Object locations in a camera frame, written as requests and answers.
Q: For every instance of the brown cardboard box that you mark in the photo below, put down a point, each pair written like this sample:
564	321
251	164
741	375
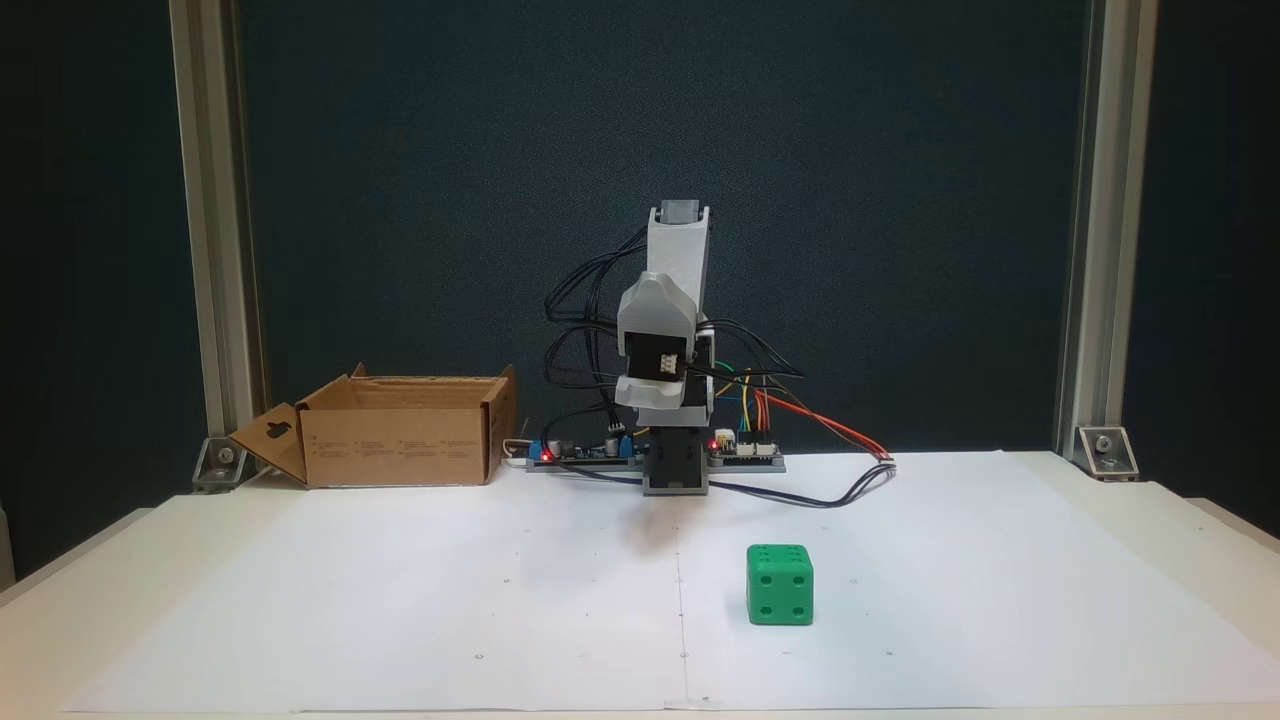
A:
400	448

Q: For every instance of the dark circuit board white connectors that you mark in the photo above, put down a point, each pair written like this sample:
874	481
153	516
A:
748	450

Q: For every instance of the aluminium profile post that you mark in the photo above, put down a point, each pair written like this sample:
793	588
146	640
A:
1105	200
215	200

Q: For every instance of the blue circuit board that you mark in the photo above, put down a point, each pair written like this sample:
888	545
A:
585	452

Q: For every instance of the green die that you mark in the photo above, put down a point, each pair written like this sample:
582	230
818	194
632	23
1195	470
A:
780	592

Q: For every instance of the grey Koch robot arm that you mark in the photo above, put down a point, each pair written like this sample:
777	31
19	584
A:
680	250

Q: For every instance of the metal corner bracket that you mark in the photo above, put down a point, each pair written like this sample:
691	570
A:
1108	450
222	462

